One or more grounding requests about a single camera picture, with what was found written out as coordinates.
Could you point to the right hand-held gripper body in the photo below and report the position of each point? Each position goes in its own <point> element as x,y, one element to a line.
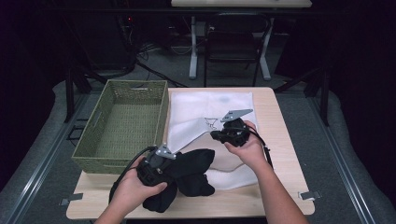
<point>236,133</point>

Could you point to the dark computer case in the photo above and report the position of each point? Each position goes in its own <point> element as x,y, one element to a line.
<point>124,37</point>

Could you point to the person's left hand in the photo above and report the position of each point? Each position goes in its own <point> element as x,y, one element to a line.
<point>134,193</point>

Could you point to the metal table bracket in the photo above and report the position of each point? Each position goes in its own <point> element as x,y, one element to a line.
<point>71,198</point>
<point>309,195</point>

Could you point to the white-legged desk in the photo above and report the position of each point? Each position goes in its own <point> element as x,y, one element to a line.
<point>239,3</point>

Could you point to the white cloth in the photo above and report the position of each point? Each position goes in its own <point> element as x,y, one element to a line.
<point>199,105</point>

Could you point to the person's right hand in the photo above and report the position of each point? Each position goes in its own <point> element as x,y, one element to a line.
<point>252,152</point>

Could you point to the black metal stand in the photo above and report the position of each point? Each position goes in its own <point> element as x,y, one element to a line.
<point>325,93</point>
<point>70,93</point>

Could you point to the metal floor rail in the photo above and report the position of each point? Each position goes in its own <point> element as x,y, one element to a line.
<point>46,155</point>
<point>342,161</point>

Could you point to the black chair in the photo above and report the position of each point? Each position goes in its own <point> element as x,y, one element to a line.
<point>233,43</point>

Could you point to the black garment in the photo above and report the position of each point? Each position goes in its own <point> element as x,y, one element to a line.
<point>193,165</point>

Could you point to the green woven basket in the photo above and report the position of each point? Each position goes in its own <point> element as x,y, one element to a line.
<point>127,124</point>

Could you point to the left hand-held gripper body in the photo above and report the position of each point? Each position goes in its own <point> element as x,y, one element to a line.
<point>154,169</point>

